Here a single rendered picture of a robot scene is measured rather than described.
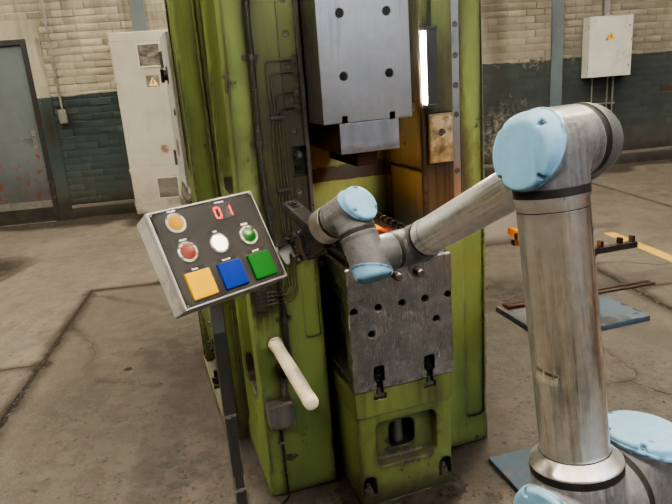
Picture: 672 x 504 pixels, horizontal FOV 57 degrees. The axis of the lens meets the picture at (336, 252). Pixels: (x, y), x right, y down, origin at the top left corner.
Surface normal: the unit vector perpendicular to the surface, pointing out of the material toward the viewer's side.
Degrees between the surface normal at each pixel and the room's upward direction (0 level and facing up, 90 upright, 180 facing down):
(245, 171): 90
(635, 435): 5
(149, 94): 90
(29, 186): 90
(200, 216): 60
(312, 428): 90
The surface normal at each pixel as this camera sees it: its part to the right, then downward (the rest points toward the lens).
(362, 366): 0.32, 0.24
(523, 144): -0.84, 0.08
